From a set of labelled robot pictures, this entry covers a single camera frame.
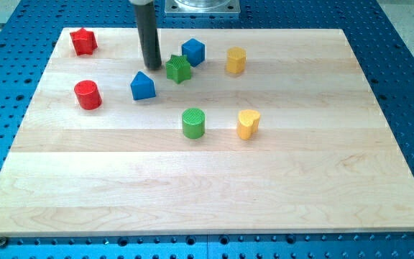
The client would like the white rod mount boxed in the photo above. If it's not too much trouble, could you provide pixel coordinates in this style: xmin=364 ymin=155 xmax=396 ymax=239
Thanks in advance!
xmin=129 ymin=0 xmax=154 ymax=4

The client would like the yellow hexagon block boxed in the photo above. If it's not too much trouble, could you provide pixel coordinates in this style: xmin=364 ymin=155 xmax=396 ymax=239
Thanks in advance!
xmin=226 ymin=47 xmax=247 ymax=74

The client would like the green cylinder block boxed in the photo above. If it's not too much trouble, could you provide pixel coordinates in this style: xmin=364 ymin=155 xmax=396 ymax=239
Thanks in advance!
xmin=182 ymin=108 xmax=206 ymax=139

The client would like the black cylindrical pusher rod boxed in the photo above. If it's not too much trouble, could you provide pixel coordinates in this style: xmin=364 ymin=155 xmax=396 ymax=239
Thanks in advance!
xmin=132 ymin=2 xmax=162 ymax=71

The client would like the yellow heart block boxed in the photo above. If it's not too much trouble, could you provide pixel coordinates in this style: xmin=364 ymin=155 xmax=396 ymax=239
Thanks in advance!
xmin=236 ymin=109 xmax=261 ymax=140

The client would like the green star block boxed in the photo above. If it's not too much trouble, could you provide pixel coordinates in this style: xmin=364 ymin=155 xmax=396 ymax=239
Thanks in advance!
xmin=165 ymin=55 xmax=191 ymax=83

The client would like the blue cube block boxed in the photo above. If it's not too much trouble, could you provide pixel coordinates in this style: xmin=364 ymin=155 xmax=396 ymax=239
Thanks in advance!
xmin=181 ymin=38 xmax=206 ymax=67

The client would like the red star block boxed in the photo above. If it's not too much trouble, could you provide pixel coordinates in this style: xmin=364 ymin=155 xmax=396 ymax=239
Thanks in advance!
xmin=70 ymin=27 xmax=98 ymax=55

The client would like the blue perforated metal table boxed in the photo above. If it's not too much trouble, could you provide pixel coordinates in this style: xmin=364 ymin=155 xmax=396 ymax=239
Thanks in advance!
xmin=0 ymin=1 xmax=414 ymax=258

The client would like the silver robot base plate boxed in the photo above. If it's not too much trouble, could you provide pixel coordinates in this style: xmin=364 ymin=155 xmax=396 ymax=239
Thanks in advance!
xmin=165 ymin=0 xmax=241 ymax=17

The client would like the red cylinder block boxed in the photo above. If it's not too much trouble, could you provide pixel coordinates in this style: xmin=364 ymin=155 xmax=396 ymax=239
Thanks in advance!
xmin=73 ymin=80 xmax=102 ymax=110

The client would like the wooden board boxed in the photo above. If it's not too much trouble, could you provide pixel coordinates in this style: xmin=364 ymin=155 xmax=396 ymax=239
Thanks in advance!
xmin=0 ymin=27 xmax=414 ymax=237

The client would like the blue triangular prism block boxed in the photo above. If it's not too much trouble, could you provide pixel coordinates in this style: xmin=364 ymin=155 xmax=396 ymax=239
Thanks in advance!
xmin=130 ymin=71 xmax=156 ymax=101

